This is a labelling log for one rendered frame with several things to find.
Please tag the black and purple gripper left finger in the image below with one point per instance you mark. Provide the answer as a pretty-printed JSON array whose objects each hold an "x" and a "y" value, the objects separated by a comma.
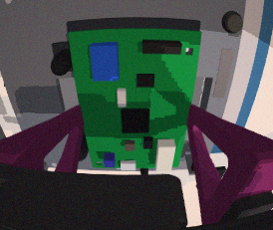
[{"x": 28, "y": 148}]

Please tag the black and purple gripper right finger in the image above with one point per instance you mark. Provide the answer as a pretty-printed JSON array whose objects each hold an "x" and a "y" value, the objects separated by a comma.
[{"x": 250, "y": 163}]

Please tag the green circuit board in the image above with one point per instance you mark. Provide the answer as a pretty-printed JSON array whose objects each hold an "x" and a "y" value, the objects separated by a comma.
[{"x": 135, "y": 87}]

